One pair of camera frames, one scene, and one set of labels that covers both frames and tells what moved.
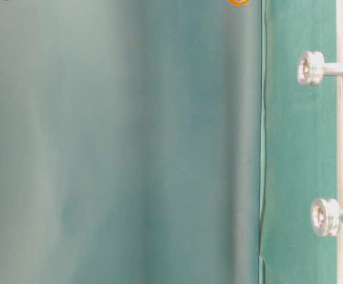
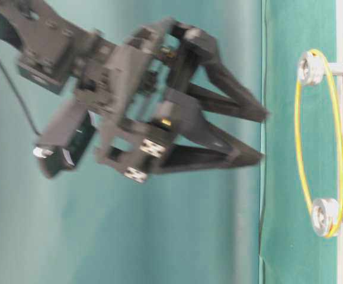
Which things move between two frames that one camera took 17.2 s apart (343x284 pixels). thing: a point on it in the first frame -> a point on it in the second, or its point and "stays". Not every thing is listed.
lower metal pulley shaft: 327,216 stays
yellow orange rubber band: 238,3 -> 314,206
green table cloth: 156,142 stays
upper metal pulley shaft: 311,68 stays
